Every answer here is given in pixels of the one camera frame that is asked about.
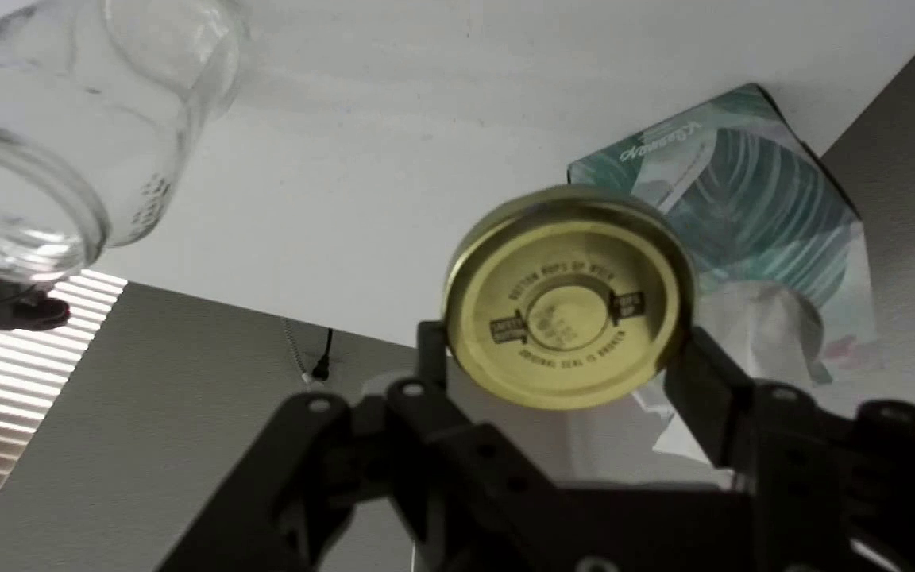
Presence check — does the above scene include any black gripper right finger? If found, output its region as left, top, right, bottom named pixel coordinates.
left=659, top=323, right=915, bottom=572

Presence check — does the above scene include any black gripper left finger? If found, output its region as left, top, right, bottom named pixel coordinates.
left=152, top=317, right=562, bottom=572

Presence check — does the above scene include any gold metal jar lid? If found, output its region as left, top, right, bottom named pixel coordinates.
left=442, top=184, right=700, bottom=413

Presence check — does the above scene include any white table board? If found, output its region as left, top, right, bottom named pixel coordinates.
left=0, top=0, right=915, bottom=354

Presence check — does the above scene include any clear glass jar bottle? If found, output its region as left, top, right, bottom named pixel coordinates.
left=0, top=0, right=253, bottom=289

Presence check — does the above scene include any wall outlet with black cable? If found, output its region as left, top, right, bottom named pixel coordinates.
left=285, top=320, right=340, bottom=386

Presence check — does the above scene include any dark object by blinds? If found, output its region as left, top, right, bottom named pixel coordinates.
left=0, top=257, right=73, bottom=335

